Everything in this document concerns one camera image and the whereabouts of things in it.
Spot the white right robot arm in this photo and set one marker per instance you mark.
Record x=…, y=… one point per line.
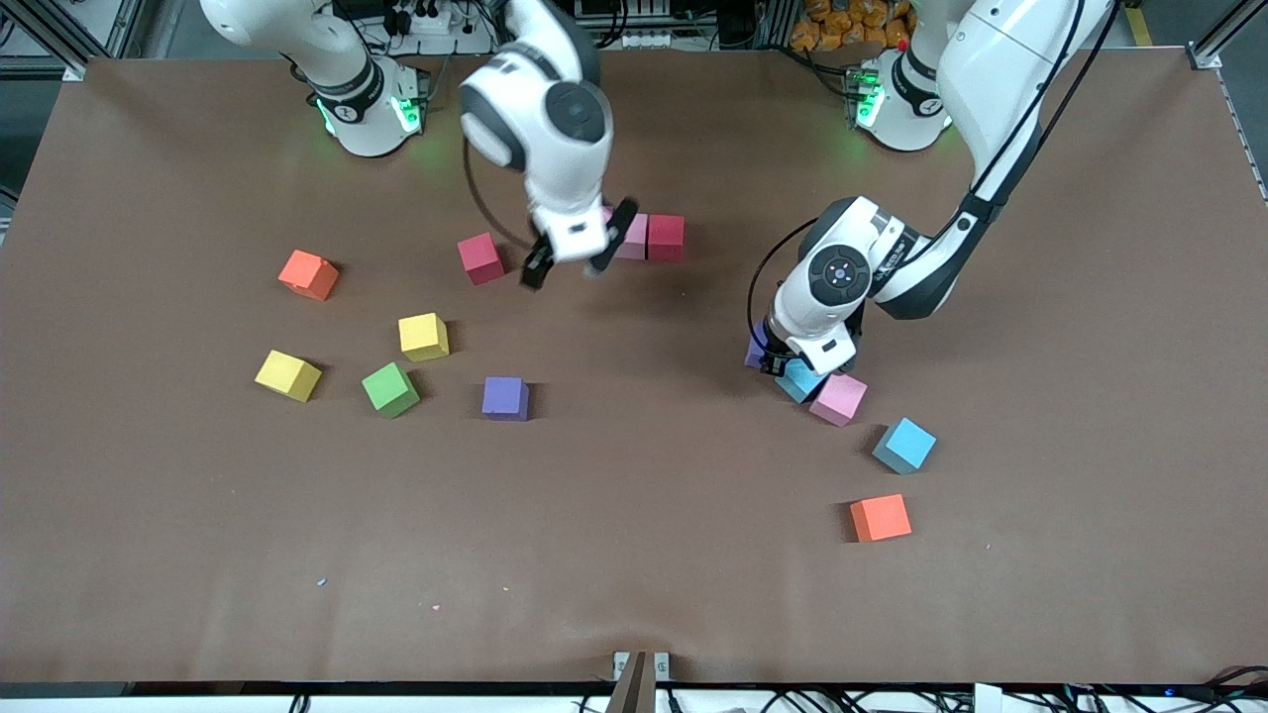
x=550, y=188

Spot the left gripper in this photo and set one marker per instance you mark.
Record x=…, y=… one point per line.
x=772, y=362

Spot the white electronic device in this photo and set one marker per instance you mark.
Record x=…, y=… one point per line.
x=634, y=40

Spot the orange snack bags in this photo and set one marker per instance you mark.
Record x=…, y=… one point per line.
x=842, y=25

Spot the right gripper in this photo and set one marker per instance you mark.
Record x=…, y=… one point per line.
x=538, y=263

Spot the white power strip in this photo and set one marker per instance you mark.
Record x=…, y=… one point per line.
x=436, y=45

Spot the yellow foam cube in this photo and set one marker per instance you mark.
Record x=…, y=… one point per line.
x=424, y=337
x=288, y=375

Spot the blue foam cube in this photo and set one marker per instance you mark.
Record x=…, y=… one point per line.
x=800, y=384
x=906, y=443

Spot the orange foam cube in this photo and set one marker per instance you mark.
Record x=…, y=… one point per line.
x=881, y=518
x=309, y=277

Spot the green foam cube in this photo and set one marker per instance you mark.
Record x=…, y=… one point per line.
x=390, y=389

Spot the aluminium frame post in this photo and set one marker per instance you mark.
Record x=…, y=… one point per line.
x=1207, y=57
x=74, y=67

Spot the brown paper table cover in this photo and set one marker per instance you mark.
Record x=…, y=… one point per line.
x=634, y=495

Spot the red foam cube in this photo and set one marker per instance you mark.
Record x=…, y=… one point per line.
x=481, y=259
x=666, y=238

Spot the purple foam cube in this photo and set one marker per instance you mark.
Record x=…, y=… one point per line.
x=505, y=398
x=756, y=349

